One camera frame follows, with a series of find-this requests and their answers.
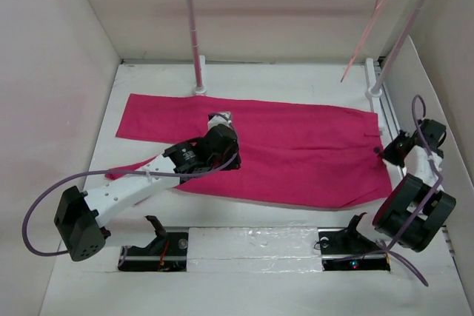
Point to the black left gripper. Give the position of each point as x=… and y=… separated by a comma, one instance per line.
x=232, y=151

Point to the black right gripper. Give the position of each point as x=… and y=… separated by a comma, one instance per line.
x=388, y=152

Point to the pink trousers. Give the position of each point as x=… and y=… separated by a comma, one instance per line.
x=295, y=154

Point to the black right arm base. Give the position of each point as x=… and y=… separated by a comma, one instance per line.
x=344, y=250

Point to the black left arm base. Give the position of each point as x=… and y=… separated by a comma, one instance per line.
x=167, y=252

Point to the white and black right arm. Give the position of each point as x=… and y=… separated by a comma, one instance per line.
x=417, y=208

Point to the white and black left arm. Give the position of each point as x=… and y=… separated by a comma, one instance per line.
x=82, y=216

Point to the pink wire hanger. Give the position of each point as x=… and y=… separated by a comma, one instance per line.
x=367, y=30

